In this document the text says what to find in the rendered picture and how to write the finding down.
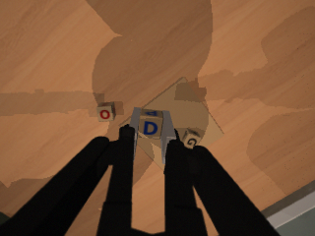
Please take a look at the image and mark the tan flat mat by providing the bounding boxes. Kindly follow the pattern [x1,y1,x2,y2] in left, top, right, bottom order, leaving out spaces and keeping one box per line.
[137,77,224,171]

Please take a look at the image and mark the tan wooden letter block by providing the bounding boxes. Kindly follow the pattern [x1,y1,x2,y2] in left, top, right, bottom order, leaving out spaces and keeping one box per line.
[138,108,163,140]
[180,128,201,148]
[96,102,116,122]

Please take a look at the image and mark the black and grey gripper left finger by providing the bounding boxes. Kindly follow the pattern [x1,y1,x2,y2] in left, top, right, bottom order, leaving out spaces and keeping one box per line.
[0,107,141,236]

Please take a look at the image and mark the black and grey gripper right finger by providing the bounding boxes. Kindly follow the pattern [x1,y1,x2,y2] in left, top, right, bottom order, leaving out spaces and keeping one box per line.
[160,110,281,236]

